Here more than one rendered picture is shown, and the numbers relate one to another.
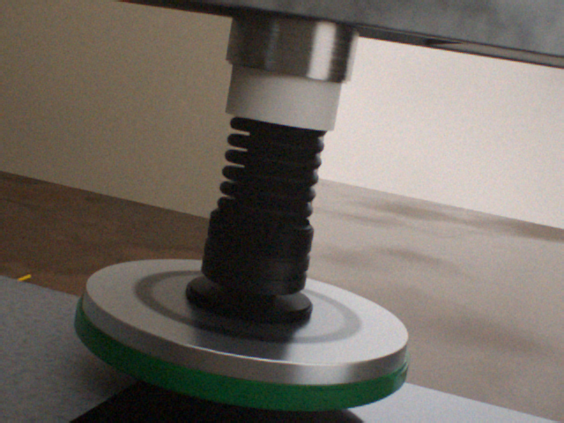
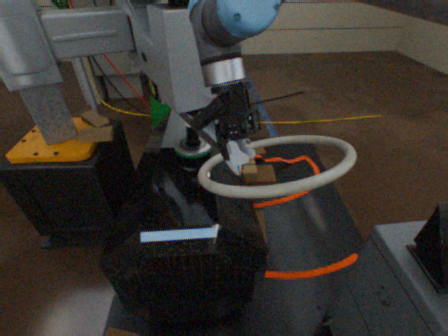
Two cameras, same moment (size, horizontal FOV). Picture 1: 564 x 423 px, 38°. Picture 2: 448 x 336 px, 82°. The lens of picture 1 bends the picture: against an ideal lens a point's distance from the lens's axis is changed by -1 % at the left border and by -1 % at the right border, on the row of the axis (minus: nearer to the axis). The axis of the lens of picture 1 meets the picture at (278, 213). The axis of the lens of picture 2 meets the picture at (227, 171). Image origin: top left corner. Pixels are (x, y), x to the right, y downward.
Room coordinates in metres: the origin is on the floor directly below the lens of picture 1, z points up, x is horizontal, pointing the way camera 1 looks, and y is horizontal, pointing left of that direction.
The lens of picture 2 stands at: (0.25, -1.21, 1.69)
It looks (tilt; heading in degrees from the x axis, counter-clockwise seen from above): 39 degrees down; 68
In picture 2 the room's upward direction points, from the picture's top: straight up
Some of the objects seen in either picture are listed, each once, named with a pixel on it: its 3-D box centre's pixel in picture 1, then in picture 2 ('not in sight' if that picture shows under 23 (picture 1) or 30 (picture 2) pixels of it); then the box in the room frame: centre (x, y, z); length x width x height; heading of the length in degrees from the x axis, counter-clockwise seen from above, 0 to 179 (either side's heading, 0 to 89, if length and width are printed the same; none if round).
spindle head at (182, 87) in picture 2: not in sight; (178, 57); (0.52, 0.09, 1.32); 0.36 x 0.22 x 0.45; 99
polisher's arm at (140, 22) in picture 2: not in sight; (159, 46); (0.49, 0.40, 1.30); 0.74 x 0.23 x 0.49; 99
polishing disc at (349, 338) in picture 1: (247, 311); (193, 143); (0.53, 0.01, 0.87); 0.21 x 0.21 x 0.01
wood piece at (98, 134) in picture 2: not in sight; (96, 134); (0.01, 0.45, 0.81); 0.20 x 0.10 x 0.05; 169
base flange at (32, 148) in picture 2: not in sight; (62, 137); (-0.21, 0.58, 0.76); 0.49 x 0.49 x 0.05; 71
